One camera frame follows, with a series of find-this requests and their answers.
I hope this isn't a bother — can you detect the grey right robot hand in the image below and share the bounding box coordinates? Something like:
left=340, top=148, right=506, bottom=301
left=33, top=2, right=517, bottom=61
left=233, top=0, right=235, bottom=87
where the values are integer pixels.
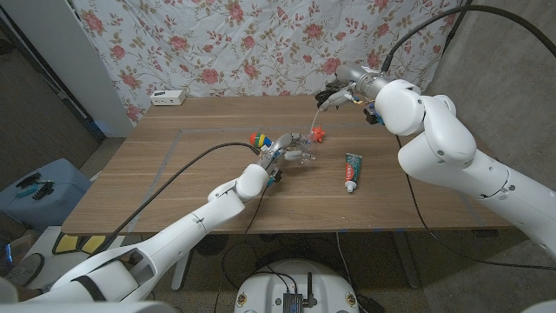
left=318, top=63, right=393, bottom=110

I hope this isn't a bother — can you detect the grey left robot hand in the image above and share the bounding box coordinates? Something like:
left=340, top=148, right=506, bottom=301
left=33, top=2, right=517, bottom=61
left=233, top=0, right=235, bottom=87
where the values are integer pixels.
left=259, top=131, right=314, bottom=171

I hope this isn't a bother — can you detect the clear plastic dispenser bottle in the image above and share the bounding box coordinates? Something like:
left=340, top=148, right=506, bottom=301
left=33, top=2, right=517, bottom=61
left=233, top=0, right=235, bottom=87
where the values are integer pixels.
left=297, top=132, right=318, bottom=166

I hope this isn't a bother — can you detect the black spray cap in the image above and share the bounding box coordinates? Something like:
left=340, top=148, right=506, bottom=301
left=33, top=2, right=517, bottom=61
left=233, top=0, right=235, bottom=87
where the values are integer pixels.
left=309, top=82, right=345, bottom=134

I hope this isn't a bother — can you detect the striped wooden maraca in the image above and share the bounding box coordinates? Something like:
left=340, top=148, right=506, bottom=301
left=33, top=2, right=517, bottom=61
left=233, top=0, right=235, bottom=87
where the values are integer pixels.
left=249, top=131, right=274, bottom=149

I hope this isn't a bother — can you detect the toothpaste tube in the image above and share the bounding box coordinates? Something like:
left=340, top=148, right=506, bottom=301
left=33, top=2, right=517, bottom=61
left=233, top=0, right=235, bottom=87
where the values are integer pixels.
left=344, top=152, right=363, bottom=194

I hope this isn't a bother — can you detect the floral backdrop cloth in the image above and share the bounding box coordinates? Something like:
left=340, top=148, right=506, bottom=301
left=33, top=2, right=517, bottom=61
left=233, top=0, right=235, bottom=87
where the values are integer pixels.
left=71, top=0, right=461, bottom=125

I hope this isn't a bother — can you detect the black backdrop stand pole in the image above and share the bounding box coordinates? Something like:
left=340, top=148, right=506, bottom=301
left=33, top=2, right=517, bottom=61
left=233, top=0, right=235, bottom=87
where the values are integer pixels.
left=441, top=0, right=474, bottom=56

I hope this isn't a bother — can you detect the white power strip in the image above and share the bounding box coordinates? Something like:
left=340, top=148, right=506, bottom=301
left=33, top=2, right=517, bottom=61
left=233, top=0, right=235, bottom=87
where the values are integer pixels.
left=149, top=90, right=187, bottom=107

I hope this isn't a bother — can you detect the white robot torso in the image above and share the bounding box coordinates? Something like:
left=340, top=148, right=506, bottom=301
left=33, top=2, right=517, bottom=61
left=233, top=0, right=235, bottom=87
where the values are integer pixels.
left=233, top=259, right=361, bottom=313

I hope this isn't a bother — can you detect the metal table leg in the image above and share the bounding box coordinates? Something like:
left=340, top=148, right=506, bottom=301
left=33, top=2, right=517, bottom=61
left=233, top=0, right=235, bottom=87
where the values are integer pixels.
left=390, top=230, right=421, bottom=290
left=170, top=236, right=195, bottom=292

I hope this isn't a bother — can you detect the blue storage bin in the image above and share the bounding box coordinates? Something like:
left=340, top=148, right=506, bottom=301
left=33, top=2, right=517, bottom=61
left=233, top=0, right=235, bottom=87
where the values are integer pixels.
left=0, top=157, right=93, bottom=232

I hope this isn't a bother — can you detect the yellow black floor mat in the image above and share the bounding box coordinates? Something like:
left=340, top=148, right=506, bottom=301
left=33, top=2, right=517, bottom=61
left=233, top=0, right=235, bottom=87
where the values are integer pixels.
left=51, top=233, right=108, bottom=256

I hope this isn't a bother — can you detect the black comb tool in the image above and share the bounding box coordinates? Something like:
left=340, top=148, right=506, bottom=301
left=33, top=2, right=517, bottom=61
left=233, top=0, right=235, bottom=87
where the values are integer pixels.
left=32, top=181, right=56, bottom=202

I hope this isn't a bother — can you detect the black clamp tool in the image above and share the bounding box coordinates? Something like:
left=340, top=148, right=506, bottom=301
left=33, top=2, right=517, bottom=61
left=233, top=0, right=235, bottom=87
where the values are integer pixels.
left=16, top=172, right=43, bottom=189

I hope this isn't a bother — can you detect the grey shoe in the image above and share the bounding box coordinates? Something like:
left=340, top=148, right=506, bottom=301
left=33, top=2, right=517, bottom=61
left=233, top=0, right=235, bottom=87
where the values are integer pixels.
left=6, top=253, right=45, bottom=288

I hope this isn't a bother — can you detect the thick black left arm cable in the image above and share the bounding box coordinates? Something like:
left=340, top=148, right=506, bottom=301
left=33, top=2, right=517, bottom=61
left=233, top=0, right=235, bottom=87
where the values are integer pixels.
left=93, top=142, right=261, bottom=251

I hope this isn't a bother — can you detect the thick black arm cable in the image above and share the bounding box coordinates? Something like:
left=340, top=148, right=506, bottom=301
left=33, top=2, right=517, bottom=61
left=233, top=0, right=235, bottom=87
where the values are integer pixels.
left=381, top=3, right=556, bottom=73
left=93, top=142, right=261, bottom=251

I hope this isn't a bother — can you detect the thin black left wrist cable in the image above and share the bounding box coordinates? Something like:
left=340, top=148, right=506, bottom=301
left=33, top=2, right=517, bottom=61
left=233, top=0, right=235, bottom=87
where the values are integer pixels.
left=245, top=182, right=273, bottom=236

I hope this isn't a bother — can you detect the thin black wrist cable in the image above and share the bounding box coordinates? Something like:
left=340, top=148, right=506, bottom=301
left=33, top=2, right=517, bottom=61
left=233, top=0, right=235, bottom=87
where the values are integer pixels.
left=245, top=182, right=273, bottom=236
left=394, top=135, right=556, bottom=270

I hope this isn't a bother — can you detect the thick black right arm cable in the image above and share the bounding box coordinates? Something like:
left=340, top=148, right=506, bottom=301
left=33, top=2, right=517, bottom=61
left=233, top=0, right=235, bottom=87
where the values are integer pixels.
left=381, top=3, right=556, bottom=73

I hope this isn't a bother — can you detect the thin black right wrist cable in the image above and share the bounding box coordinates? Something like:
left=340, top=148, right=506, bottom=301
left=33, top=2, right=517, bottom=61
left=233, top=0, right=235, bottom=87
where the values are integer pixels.
left=394, top=135, right=556, bottom=270

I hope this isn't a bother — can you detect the teal handled tool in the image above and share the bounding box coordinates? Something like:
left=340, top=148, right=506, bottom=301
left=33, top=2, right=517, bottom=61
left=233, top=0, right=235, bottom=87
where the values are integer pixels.
left=16, top=180, right=56, bottom=199

